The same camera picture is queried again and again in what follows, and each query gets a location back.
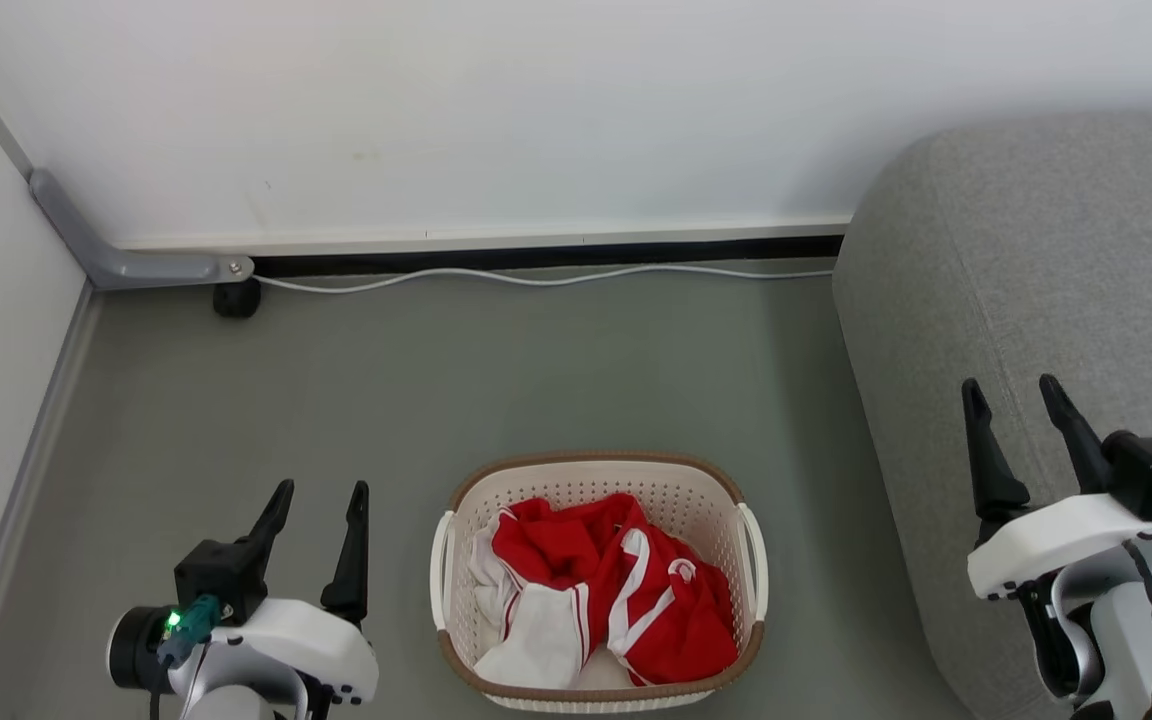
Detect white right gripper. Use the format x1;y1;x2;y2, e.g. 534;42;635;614
961;374;1152;601

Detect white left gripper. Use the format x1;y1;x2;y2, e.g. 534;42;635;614
224;480;380;707

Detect red and white garment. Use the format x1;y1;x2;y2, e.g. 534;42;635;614
467;492;740;691

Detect cream plastic laundry basket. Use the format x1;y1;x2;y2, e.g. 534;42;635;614
429;451;769;714

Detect grey fabric sofa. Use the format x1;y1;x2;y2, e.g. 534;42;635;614
832;104;1152;720

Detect black caster wheel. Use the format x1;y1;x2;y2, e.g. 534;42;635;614
213;279;263;320

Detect black baseboard strip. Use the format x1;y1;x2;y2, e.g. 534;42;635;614
252;234;846;280

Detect black left camera cable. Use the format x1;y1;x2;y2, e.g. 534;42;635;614
149;594;224;720

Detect grey wall skirting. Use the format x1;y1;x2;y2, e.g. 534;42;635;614
0;284;103;720

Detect grey metal corner bracket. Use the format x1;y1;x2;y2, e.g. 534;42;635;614
28;168;255;292

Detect white floor cable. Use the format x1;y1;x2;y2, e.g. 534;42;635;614
254;264;835;295

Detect white wall trim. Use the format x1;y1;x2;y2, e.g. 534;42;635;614
116;214;853;257

